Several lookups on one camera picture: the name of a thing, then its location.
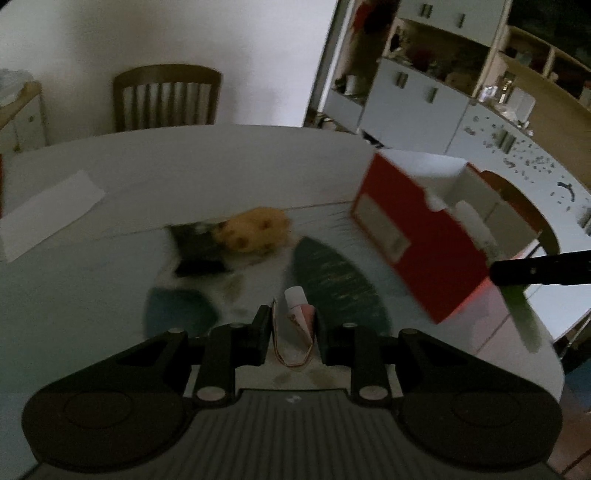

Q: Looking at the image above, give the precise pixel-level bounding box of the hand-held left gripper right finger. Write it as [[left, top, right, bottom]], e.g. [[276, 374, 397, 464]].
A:
[[318, 310, 476, 409]]

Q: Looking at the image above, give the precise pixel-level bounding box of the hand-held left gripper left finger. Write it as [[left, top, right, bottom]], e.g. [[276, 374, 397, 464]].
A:
[[104, 304, 273, 409]]

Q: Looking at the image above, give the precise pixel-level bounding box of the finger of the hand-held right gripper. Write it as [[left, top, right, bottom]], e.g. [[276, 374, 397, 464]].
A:
[[489, 250, 591, 288]]

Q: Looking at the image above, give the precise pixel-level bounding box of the red rubber band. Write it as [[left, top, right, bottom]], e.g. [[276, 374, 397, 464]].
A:
[[270, 339, 320, 371]]

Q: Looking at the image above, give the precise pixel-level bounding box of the pink and white tube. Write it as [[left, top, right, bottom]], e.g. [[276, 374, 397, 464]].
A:
[[283, 285, 320, 346]]

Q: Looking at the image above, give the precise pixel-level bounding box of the red and white cardboard box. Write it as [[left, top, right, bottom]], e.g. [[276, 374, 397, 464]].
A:
[[349, 148, 544, 325]]

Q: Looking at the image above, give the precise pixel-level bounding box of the black pouch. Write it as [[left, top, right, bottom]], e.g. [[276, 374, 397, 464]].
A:
[[167, 222, 232, 278]]

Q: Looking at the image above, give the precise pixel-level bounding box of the tan plush toy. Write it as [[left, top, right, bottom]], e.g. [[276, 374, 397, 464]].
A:
[[212, 207, 293, 254]]

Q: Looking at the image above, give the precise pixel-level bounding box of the white cabinet with stickers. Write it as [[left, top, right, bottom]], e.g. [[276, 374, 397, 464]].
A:
[[445, 100, 591, 259]]

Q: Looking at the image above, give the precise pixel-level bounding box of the leaf print table mat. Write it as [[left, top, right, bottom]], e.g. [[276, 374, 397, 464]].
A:
[[0, 203, 566, 418]]

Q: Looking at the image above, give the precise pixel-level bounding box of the open wooden shelf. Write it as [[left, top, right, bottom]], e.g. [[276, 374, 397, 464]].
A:
[[379, 18, 591, 141]]

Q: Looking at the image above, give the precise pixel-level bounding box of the tall white cabinet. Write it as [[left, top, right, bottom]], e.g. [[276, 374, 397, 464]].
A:
[[359, 58, 472, 155]]

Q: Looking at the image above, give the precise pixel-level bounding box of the low white cabinet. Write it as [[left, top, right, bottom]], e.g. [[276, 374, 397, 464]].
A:
[[322, 88, 371, 136]]

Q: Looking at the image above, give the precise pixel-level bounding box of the white cardboard sheet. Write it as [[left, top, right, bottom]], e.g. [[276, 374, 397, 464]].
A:
[[0, 169, 106, 264]]

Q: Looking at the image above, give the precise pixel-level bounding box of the wooden slat-back chair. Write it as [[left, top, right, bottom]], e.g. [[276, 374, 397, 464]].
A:
[[113, 65, 223, 136]]

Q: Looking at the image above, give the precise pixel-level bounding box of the white wall cabinet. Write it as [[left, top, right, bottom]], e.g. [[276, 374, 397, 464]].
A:
[[396, 0, 511, 48]]

